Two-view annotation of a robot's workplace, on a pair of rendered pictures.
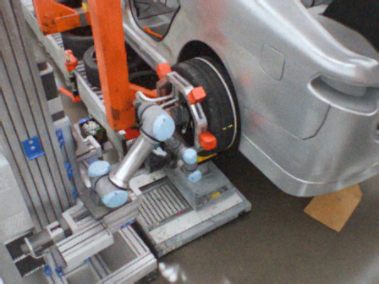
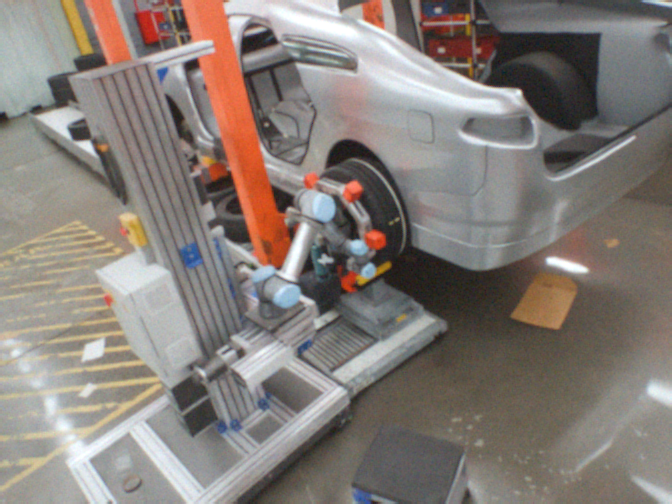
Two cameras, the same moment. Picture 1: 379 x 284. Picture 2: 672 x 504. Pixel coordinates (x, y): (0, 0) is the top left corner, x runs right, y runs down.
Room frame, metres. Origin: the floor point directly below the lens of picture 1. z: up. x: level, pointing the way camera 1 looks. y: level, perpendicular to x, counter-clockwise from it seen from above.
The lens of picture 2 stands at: (-0.77, 0.09, 2.30)
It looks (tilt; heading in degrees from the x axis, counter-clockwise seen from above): 30 degrees down; 0
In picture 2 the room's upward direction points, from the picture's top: 12 degrees counter-clockwise
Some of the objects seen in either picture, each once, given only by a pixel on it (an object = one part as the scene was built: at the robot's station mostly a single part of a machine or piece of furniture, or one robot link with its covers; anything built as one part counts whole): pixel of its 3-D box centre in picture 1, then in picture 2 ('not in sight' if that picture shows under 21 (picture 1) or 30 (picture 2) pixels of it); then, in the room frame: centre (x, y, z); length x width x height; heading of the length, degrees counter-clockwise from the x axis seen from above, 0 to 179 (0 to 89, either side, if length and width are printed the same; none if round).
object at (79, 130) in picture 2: not in sight; (89, 127); (8.35, 3.59, 0.39); 0.66 x 0.66 x 0.24
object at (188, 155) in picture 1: (188, 157); (357, 251); (1.57, -0.03, 0.95); 0.11 x 0.08 x 0.11; 33
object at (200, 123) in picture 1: (179, 114); (339, 225); (2.09, 0.02, 0.85); 0.54 x 0.07 x 0.54; 31
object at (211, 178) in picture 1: (199, 162); (373, 285); (2.18, -0.12, 0.32); 0.40 x 0.30 x 0.28; 31
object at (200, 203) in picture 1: (198, 178); (377, 308); (2.18, -0.12, 0.13); 0.50 x 0.36 x 0.10; 31
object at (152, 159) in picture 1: (164, 151); (331, 286); (2.37, 0.15, 0.26); 0.42 x 0.18 x 0.35; 121
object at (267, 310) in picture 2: (102, 189); (271, 301); (1.40, 0.43, 0.87); 0.15 x 0.15 x 0.10
